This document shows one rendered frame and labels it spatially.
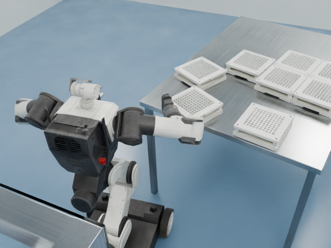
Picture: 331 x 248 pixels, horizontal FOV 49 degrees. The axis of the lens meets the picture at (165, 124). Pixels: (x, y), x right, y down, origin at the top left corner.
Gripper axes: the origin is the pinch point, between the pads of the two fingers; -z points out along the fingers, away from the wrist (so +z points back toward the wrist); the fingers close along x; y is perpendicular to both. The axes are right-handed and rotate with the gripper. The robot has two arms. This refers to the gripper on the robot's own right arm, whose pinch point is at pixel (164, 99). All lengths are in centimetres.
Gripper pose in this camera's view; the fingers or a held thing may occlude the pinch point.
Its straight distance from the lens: 206.5
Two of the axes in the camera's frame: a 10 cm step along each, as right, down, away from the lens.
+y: 9.6, -1.9, 2.0
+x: 0.2, 7.6, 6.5
